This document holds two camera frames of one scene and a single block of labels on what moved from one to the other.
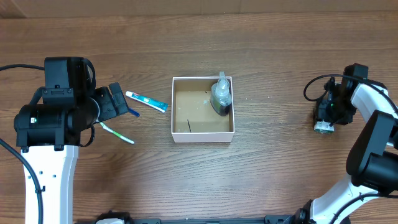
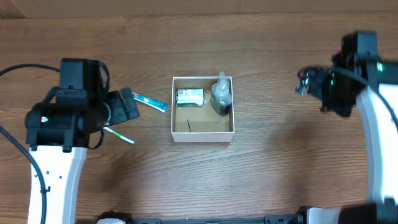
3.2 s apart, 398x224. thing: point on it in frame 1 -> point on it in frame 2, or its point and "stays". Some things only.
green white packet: x=323 y=127 -> x=190 y=98
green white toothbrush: x=117 y=134 stays
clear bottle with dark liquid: x=221 y=96 stays
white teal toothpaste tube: x=155 y=105 stays
